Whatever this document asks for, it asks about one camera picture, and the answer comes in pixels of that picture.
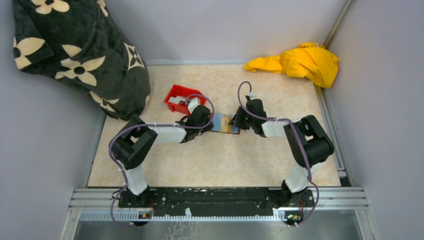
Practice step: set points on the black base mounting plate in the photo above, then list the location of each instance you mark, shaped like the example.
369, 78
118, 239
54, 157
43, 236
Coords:
209, 201

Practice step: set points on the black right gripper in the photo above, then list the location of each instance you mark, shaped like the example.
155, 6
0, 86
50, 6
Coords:
236, 121

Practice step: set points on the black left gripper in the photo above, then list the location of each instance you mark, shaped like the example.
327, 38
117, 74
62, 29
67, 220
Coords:
209, 127

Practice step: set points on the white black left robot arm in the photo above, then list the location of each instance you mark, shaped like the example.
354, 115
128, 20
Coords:
129, 148

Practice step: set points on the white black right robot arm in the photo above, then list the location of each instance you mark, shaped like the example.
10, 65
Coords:
309, 143

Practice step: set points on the red plastic bin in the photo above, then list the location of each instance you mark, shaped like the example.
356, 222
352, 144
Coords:
194, 96

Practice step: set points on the brown leather card holder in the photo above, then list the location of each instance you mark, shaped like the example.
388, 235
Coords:
217, 123

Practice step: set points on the white slotted cable duct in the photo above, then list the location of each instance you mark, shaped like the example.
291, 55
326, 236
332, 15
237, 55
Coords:
127, 216

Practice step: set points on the black floral plush blanket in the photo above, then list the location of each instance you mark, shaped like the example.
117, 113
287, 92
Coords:
77, 43

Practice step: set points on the yellow credit card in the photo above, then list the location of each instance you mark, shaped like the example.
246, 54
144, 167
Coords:
225, 126

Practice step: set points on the grey cards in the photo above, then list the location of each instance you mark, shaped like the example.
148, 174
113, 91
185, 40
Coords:
178, 100

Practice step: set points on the aluminium frame rail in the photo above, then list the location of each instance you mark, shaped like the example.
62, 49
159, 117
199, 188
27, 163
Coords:
329, 198

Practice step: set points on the yellow crumpled cloth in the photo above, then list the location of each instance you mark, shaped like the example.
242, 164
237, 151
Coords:
309, 60

